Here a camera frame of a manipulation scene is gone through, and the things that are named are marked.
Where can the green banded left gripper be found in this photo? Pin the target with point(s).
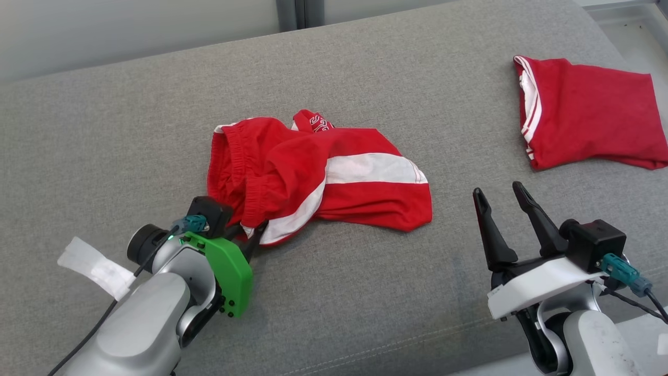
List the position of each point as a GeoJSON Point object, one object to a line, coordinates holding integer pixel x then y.
{"type": "Point", "coordinates": [232, 277]}

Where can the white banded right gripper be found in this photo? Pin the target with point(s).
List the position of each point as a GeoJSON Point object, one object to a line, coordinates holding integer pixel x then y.
{"type": "Point", "coordinates": [537, 287]}

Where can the red shorts with white stripe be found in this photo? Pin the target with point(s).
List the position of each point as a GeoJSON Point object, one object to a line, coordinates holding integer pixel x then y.
{"type": "Point", "coordinates": [292, 172]}

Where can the red number 23 jersey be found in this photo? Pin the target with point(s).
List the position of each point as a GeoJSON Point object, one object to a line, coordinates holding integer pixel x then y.
{"type": "Point", "coordinates": [595, 115]}

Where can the grey fabric sofa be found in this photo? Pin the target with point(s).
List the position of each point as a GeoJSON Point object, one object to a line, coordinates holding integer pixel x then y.
{"type": "Point", "coordinates": [156, 130]}

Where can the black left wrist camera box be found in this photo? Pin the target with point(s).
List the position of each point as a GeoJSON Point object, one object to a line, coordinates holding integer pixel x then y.
{"type": "Point", "coordinates": [214, 214]}

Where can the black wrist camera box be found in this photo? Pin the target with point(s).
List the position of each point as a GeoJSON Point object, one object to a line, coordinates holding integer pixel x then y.
{"type": "Point", "coordinates": [214, 214]}
{"type": "Point", "coordinates": [595, 243]}

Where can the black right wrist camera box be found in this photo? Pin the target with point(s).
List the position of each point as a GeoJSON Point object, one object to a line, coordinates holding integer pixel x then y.
{"type": "Point", "coordinates": [595, 243]}

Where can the grey partition post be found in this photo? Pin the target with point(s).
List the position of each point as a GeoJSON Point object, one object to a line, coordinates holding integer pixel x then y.
{"type": "Point", "coordinates": [286, 14]}
{"type": "Point", "coordinates": [314, 13]}

